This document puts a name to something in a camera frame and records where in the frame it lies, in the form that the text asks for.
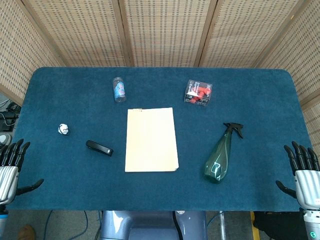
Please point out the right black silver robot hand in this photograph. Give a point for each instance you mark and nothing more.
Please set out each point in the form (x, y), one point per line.
(308, 185)

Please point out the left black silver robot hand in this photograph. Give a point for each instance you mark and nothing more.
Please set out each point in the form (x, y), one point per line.
(7, 175)

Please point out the black stapler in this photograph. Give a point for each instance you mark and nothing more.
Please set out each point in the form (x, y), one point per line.
(98, 148)

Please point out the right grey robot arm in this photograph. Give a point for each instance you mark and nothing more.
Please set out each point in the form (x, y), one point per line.
(312, 225)

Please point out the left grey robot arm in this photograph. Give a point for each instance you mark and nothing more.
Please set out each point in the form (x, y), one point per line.
(3, 222)

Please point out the black bag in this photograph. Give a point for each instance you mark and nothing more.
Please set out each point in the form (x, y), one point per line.
(277, 225)

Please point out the brown shoe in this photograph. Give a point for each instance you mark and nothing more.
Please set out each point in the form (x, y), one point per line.
(27, 232)

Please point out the white crumpled paper ball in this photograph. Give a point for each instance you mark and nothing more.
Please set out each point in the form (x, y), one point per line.
(63, 129)

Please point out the green spray bottle black trigger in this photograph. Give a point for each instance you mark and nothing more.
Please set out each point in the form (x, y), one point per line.
(218, 157)

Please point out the metal table leg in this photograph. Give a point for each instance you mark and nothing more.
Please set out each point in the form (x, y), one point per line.
(222, 225)

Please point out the woven folding screen panel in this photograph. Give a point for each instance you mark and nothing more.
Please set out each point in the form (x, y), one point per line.
(167, 32)
(80, 32)
(250, 32)
(305, 62)
(15, 62)

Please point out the clear bottle blue label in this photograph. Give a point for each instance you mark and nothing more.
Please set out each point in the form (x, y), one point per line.
(119, 90)

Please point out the blue grey robot torso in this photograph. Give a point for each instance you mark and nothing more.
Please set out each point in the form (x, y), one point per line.
(140, 225)

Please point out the clear box red black parts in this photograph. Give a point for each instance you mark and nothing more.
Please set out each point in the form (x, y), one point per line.
(198, 93)

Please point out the cream manila folder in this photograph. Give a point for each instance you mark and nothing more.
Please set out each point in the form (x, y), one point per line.
(151, 140)

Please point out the blue felt table cover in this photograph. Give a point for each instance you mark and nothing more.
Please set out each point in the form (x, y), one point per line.
(160, 195)

